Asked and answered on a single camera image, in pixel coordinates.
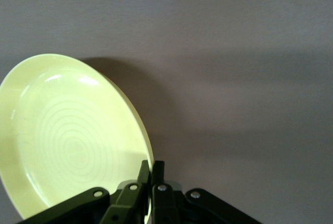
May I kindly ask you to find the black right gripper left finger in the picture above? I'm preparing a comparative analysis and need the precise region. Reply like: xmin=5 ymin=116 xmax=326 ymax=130
xmin=15 ymin=160 xmax=151 ymax=224

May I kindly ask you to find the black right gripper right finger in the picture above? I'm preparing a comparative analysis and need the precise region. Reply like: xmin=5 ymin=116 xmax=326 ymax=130
xmin=150 ymin=160 xmax=261 ymax=224

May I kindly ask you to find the yellow round plate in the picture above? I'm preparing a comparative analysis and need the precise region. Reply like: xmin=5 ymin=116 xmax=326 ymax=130
xmin=0 ymin=53 xmax=154 ymax=224

